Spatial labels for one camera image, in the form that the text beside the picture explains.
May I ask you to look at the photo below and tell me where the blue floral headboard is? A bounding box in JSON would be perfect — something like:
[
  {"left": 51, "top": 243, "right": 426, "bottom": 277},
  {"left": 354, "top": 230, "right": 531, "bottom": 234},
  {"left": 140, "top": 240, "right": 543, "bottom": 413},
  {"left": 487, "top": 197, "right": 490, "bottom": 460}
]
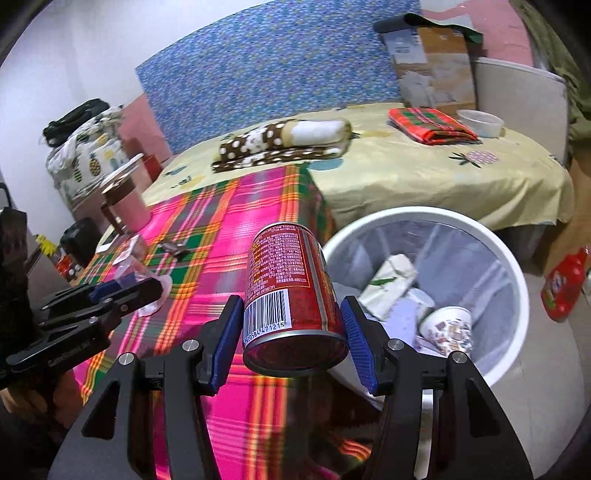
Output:
[{"left": 135, "top": 0, "right": 422, "bottom": 155}]

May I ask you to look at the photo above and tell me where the patterned paper cup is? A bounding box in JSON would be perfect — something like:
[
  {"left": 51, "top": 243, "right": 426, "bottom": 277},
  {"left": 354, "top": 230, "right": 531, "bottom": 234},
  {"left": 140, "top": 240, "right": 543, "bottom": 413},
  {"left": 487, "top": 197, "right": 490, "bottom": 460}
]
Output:
[{"left": 418, "top": 307, "right": 472, "bottom": 356}]

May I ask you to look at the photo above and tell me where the white bowl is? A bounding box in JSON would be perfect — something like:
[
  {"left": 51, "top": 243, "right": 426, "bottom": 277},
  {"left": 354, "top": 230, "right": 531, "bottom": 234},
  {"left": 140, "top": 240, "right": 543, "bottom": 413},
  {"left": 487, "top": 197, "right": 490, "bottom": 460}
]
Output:
[{"left": 456, "top": 109, "right": 505, "bottom": 138}]

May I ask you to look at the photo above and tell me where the pink plaid tablecloth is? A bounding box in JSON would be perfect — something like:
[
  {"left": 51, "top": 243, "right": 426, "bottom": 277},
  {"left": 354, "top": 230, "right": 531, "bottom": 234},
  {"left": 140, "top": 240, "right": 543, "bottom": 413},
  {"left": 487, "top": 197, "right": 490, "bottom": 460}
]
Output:
[{"left": 74, "top": 165, "right": 384, "bottom": 480}]

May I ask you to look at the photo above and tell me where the white patterned carton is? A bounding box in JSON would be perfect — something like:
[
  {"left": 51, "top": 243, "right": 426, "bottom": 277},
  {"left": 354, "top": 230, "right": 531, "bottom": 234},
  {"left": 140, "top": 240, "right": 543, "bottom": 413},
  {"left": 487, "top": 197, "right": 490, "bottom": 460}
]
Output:
[{"left": 360, "top": 254, "right": 419, "bottom": 319}]

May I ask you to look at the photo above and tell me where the black box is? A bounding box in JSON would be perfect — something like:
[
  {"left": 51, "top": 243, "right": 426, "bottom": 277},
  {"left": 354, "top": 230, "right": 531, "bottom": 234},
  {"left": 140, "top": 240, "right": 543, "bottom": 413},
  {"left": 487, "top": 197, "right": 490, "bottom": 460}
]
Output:
[{"left": 60, "top": 218, "right": 105, "bottom": 266}]

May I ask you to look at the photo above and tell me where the yellow bed sheet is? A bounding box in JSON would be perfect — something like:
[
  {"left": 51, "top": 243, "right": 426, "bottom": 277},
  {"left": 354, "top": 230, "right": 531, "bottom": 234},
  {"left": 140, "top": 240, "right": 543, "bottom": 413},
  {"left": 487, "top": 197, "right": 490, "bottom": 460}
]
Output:
[{"left": 141, "top": 102, "right": 575, "bottom": 232}]

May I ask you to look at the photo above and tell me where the brown polka dot blanket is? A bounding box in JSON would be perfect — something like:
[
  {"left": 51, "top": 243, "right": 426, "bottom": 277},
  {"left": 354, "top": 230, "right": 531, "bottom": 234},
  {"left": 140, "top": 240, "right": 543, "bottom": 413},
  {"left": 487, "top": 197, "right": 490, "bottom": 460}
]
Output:
[{"left": 211, "top": 117, "right": 354, "bottom": 174}]

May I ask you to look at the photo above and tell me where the red drink can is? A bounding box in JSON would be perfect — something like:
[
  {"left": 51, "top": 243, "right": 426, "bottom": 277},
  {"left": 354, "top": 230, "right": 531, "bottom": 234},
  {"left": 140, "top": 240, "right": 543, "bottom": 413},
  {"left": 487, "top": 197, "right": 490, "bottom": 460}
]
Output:
[{"left": 242, "top": 223, "right": 350, "bottom": 374}]

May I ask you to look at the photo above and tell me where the brown cardboard box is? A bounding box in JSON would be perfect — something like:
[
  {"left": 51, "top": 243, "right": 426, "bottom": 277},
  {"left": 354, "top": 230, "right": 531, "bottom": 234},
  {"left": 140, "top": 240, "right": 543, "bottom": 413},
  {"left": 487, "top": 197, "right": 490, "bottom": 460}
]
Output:
[{"left": 374, "top": 14, "right": 483, "bottom": 112}]

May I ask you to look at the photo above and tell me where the olive green cloth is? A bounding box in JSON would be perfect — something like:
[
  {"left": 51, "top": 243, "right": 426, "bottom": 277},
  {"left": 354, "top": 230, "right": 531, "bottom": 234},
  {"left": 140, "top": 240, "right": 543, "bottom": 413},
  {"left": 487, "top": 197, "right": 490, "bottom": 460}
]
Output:
[{"left": 522, "top": 0, "right": 591, "bottom": 153}]

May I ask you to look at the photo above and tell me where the red plastic bottle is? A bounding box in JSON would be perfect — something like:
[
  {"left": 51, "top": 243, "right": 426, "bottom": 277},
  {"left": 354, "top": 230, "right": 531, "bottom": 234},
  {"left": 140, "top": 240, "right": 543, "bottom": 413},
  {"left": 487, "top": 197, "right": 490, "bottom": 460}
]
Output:
[{"left": 542, "top": 247, "right": 591, "bottom": 322}]

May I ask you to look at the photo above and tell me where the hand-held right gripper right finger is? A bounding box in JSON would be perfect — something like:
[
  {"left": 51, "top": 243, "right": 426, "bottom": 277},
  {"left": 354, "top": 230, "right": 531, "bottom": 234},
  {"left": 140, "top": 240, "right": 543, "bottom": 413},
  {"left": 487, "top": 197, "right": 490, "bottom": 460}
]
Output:
[{"left": 339, "top": 295, "right": 536, "bottom": 480}]

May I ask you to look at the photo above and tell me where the pineapple print bag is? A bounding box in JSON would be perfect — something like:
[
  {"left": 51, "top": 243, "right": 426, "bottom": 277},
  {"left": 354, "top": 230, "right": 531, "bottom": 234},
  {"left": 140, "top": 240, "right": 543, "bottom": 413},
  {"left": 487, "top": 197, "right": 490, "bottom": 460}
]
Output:
[{"left": 46, "top": 107, "right": 130, "bottom": 201}]

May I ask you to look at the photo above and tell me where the clear plastic cup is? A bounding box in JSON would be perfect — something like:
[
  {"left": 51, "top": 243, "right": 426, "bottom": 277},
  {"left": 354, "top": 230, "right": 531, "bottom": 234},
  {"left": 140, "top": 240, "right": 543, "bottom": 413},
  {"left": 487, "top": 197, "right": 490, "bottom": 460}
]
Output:
[{"left": 113, "top": 256, "right": 172, "bottom": 317}]

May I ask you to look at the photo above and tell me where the black bag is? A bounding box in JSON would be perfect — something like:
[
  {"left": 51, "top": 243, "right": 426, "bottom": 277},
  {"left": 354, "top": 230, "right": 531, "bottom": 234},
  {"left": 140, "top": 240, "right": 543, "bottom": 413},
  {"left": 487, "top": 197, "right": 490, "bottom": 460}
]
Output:
[{"left": 43, "top": 99, "right": 110, "bottom": 147}]

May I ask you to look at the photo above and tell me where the white round waste bin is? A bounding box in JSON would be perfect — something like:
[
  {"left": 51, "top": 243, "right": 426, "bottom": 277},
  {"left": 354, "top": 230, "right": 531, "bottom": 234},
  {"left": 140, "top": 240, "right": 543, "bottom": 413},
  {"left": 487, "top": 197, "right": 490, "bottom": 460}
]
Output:
[{"left": 321, "top": 207, "right": 530, "bottom": 388}]

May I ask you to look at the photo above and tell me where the white flat card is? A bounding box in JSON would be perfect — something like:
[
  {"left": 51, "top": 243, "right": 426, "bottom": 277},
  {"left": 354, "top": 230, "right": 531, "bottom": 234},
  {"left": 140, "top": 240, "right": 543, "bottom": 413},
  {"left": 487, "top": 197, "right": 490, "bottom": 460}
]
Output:
[{"left": 97, "top": 228, "right": 139, "bottom": 254}]

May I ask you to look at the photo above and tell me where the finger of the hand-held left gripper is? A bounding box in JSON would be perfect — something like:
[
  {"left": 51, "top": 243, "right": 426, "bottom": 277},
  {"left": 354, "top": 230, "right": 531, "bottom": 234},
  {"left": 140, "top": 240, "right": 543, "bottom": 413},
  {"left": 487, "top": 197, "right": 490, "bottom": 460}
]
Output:
[
  {"left": 41, "top": 282, "right": 139, "bottom": 329},
  {"left": 97, "top": 279, "right": 165, "bottom": 330}
]

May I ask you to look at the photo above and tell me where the clear plastic bin liner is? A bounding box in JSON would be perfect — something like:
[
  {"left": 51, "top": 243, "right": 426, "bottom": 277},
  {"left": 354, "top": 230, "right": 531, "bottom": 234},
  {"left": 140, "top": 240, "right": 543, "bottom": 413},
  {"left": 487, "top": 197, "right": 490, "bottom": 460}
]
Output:
[{"left": 332, "top": 226, "right": 515, "bottom": 370}]

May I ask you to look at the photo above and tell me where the pink cup with brown band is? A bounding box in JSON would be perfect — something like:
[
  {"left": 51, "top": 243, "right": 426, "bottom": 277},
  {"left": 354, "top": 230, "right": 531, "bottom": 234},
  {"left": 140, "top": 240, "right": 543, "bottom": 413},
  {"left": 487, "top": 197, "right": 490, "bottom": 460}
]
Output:
[{"left": 100, "top": 154, "right": 151, "bottom": 234}]

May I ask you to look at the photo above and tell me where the folded red plaid cloth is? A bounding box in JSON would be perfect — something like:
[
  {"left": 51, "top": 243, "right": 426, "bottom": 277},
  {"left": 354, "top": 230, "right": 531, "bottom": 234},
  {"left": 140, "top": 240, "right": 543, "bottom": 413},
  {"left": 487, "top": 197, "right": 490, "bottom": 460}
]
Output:
[{"left": 388, "top": 107, "right": 479, "bottom": 146}]

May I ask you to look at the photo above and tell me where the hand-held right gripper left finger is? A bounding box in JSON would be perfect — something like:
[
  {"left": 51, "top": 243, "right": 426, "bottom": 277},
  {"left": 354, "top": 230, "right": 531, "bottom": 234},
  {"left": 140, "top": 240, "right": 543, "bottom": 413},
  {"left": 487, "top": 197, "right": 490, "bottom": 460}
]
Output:
[{"left": 46, "top": 295, "right": 245, "bottom": 480}]

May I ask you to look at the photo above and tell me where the white curved chair back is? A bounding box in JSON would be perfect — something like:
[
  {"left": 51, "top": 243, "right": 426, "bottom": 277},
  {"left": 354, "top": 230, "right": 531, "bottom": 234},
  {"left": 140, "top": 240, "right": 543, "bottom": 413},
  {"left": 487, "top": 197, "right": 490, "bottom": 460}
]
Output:
[{"left": 471, "top": 56, "right": 568, "bottom": 167}]

